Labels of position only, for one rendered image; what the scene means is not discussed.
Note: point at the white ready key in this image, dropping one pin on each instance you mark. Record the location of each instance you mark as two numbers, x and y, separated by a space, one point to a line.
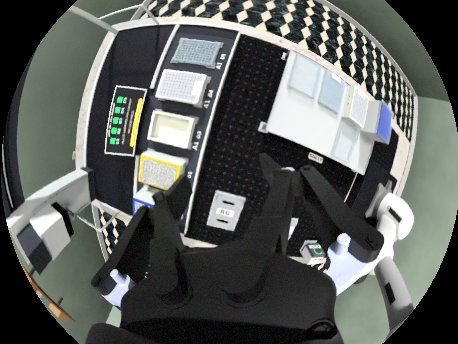
312 252

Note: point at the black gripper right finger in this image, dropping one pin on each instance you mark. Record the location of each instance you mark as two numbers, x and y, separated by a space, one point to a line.
349 259

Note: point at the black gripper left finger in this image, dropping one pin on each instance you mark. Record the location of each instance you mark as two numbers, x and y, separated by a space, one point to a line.
161 244

